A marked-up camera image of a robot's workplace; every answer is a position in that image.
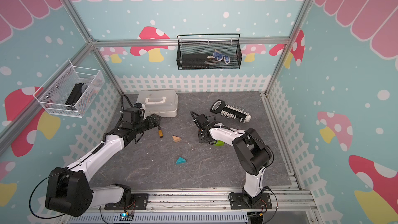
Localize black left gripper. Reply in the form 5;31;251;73
133;113;161;134

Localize green cube block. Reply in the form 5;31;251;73
215;141;225;146

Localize natural wooden triangle block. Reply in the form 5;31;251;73
172;135;181;143

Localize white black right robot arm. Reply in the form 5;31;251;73
198;123;274;208

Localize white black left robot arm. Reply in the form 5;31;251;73
45;114;161;217

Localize teal triangle block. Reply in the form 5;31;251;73
176;157;186;164

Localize translucent white plastic toolbox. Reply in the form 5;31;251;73
136;90;178;118

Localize black box in white basket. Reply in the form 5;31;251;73
65;83;85;111

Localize blue white item in basket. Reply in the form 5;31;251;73
205;50;231;65

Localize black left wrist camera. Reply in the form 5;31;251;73
122;107;145;124

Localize white wire wall basket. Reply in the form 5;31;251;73
33;60;105;118

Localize black wire wall basket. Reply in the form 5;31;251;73
176;33;243;70

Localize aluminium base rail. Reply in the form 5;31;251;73
59;186;322;224

